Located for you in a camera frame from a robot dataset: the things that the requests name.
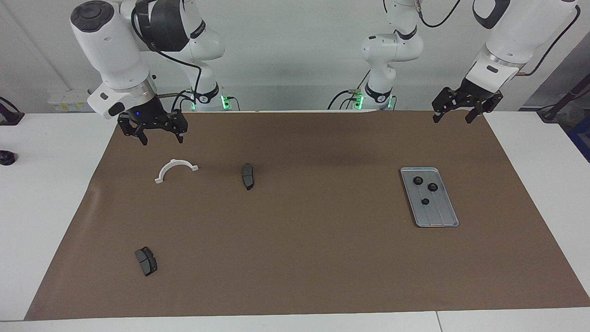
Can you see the blue box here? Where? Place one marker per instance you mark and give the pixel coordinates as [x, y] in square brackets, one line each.
[581, 138]

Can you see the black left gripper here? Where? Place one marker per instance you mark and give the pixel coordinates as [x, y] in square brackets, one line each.
[474, 94]

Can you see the black clamp mount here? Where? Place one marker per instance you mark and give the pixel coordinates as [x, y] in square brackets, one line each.
[10, 117]

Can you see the brown paper mat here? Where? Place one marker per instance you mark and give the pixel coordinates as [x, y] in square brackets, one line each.
[299, 258]

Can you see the black stand pole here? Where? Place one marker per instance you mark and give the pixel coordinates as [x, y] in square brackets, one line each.
[551, 113]

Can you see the wide dark brake pad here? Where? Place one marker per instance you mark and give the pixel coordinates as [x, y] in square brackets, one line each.
[146, 262]

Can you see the white curved plastic bracket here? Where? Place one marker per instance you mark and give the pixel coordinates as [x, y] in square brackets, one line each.
[176, 162]

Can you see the black round knob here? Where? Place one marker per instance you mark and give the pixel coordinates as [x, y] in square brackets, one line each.
[6, 158]

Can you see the slim dark brake pad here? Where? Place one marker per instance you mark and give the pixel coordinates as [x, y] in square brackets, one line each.
[248, 176]

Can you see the grey metal tray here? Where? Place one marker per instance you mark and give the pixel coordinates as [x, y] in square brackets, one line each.
[435, 214]

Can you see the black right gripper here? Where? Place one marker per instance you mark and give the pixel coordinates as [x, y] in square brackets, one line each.
[145, 115]

